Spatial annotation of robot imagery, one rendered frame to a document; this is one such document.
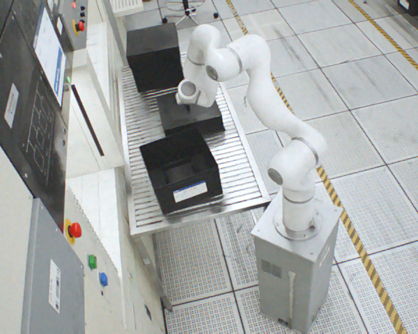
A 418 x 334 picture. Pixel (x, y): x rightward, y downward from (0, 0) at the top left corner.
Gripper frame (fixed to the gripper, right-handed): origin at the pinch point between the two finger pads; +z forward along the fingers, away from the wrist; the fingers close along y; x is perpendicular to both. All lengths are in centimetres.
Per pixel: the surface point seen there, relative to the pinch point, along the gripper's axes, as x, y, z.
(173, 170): 30.5, 14.0, -5.9
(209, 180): 37.9, 0.7, -28.3
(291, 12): -95, -139, 227
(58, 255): 41, 41, -112
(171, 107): 0.1, 8.0, 11.3
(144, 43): -40, 13, 31
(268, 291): 96, -15, -8
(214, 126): 15.2, -10.1, 4.4
